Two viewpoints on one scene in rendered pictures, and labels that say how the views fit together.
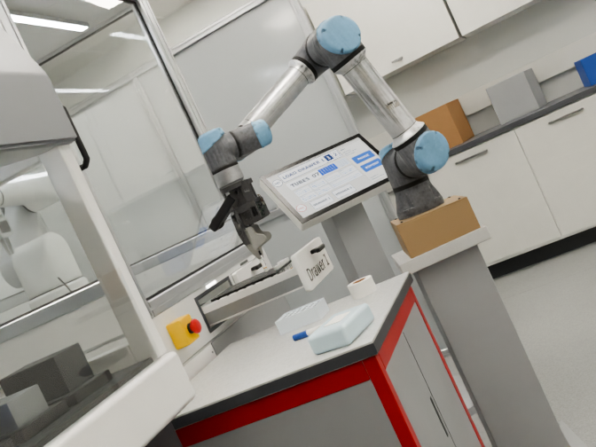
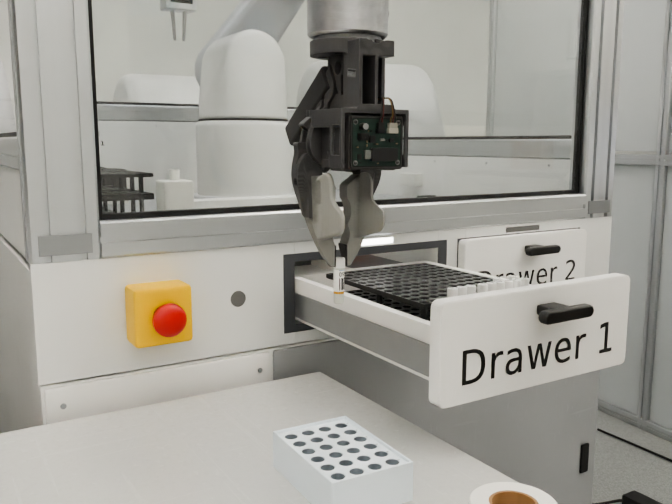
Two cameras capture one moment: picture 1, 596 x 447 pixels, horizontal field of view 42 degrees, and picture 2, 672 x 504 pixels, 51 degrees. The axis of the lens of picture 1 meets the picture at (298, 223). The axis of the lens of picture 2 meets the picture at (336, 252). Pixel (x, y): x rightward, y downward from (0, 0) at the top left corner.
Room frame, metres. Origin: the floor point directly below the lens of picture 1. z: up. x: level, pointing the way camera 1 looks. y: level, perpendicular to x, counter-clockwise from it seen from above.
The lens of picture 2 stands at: (1.56, -0.32, 1.08)
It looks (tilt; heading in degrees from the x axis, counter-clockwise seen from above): 9 degrees down; 41
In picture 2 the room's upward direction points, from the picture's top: straight up
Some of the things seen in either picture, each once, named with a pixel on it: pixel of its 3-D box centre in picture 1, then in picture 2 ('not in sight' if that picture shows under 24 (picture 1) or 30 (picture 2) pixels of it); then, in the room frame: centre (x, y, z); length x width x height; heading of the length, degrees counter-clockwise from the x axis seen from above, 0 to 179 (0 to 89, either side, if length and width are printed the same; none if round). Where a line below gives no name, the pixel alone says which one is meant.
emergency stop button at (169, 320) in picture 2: (193, 326); (168, 319); (2.03, 0.36, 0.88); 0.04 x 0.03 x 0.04; 163
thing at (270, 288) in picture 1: (254, 291); (419, 305); (2.33, 0.21, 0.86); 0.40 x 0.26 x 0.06; 73
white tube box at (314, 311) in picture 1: (302, 316); (339, 464); (2.03, 0.09, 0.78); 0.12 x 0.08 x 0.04; 70
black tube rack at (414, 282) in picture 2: (255, 288); (424, 303); (2.32, 0.20, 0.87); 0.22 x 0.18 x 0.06; 73
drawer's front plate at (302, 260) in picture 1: (313, 262); (537, 334); (2.26, 0.01, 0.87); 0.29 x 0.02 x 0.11; 163
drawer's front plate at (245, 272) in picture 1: (254, 278); (525, 265); (2.66, 0.22, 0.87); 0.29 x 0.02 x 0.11; 163
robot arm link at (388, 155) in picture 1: (402, 160); not in sight; (2.39, -0.38, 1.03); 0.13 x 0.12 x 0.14; 21
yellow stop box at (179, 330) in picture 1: (184, 331); (159, 313); (2.04, 0.40, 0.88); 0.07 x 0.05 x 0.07; 163
